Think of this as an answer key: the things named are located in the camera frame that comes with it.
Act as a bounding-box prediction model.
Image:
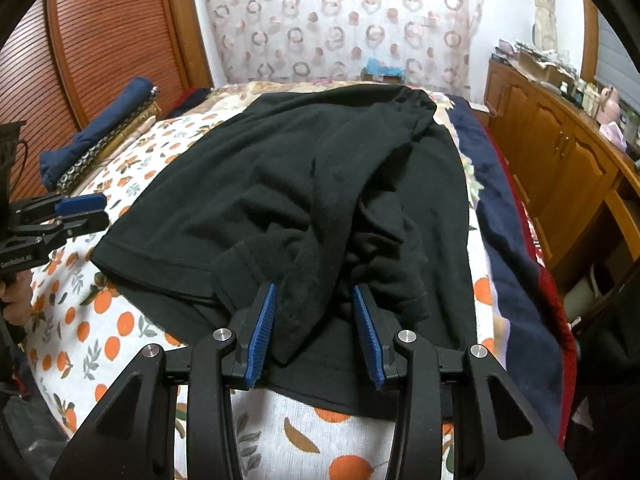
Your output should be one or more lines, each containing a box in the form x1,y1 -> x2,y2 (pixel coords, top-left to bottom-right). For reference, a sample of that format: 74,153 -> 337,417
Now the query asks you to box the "black garment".
91,84 -> 476,419

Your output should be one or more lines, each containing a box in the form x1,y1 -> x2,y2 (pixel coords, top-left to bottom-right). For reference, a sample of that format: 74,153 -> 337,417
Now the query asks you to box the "person's left hand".
1,270 -> 32,327

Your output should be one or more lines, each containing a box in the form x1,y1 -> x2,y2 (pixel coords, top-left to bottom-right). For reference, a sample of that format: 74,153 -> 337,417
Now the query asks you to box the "folded navy blue cloth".
39,77 -> 154,192

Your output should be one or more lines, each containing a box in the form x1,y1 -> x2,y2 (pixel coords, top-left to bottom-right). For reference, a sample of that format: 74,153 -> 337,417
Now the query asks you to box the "patterned folded cloth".
55,86 -> 160,194

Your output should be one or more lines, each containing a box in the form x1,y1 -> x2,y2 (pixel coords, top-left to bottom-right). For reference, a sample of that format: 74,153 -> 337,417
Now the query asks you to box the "orange print white blanket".
26,108 -> 495,479

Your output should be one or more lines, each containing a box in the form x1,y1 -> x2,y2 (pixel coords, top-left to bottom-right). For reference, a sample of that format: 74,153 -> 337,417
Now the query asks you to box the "floral cream bedsheet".
166,80 -> 484,210

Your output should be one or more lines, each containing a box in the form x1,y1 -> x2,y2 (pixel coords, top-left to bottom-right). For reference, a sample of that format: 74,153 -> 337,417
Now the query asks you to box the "navy blue blanket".
448,96 -> 563,439

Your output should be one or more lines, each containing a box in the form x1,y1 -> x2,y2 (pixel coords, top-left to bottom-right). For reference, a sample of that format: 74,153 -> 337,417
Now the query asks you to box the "wooden louvered wardrobe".
1,0 -> 213,198

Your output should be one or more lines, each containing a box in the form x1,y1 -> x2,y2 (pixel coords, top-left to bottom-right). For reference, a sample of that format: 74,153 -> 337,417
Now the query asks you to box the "white waste bin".
564,266 -> 612,323

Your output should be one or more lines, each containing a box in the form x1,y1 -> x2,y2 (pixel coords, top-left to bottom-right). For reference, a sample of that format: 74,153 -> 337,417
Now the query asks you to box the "wooden sideboard cabinet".
485,61 -> 639,290

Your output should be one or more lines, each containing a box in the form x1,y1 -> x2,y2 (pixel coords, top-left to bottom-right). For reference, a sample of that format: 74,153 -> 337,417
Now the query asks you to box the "cluttered paper box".
514,41 -> 576,88

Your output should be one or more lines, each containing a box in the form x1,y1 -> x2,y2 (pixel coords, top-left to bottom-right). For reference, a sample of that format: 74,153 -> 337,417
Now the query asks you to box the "pink kettle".
597,87 -> 620,125

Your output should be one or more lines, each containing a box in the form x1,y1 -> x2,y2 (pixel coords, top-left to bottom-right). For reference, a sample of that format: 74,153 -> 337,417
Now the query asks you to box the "grey window blind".
596,12 -> 640,108

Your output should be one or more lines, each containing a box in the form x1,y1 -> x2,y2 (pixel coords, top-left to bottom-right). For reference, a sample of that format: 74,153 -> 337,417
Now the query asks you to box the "circle pattern wall curtain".
205,0 -> 484,98

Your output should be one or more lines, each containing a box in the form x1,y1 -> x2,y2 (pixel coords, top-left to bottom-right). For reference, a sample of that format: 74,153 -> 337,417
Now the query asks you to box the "wooden window frame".
580,0 -> 599,82

